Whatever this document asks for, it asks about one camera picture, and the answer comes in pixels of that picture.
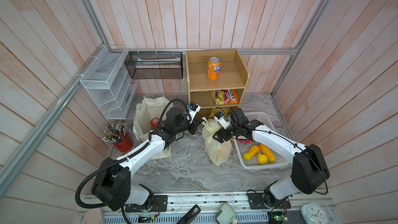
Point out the grey small display device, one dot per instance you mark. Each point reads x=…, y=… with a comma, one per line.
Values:
x=226, y=215

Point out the yellow plastic grocery bag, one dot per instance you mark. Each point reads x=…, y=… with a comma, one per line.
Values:
x=217, y=152

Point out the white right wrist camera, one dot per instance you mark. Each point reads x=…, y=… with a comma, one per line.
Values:
x=222, y=120

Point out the orange snack bag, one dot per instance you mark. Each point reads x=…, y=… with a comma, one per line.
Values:
x=231, y=97

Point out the floral canvas tote bag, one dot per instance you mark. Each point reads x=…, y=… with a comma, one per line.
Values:
x=146, y=111

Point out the yellow chips bag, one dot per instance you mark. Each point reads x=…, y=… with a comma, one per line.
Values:
x=215, y=110

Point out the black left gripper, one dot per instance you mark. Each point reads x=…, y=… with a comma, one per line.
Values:
x=194, y=124

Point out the pink dragon fruit toy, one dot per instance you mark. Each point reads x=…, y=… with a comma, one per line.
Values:
x=244, y=141

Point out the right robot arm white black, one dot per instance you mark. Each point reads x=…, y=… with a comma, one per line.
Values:
x=309, y=169

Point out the yellow green snack bag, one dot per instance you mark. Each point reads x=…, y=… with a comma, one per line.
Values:
x=220, y=97

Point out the yellow lemon toy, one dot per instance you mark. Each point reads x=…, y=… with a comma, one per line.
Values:
x=262, y=159

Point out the white plastic fruit basket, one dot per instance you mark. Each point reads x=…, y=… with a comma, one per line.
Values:
x=242, y=148

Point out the red cola can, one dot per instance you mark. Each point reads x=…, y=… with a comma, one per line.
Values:
x=154, y=122

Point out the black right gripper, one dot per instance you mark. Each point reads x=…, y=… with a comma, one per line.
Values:
x=225, y=136

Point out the black remote handset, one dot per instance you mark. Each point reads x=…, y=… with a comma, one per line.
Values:
x=190, y=215

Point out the white round clock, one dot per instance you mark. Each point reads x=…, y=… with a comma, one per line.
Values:
x=314, y=214

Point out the wooden shelf unit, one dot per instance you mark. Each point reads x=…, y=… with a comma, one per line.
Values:
x=233, y=75

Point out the yellow corn toy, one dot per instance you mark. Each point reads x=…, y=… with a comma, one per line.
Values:
x=251, y=152

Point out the orange Fanta can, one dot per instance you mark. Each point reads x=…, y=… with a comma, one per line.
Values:
x=213, y=68

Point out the orange carrot corn toy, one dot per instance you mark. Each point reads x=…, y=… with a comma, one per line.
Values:
x=268, y=153

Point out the red pen holder with pens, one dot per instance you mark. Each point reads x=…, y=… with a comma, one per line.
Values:
x=118, y=136

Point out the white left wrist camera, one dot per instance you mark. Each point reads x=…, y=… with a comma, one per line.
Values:
x=193, y=109

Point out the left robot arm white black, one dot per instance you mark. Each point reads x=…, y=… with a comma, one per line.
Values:
x=112, y=185

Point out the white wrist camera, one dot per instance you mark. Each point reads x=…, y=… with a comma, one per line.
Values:
x=222, y=120
x=193, y=109

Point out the white wire mesh shelf rack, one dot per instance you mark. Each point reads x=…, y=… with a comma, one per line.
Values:
x=108, y=81

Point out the black mesh wall basket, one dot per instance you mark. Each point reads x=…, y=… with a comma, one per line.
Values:
x=154, y=64

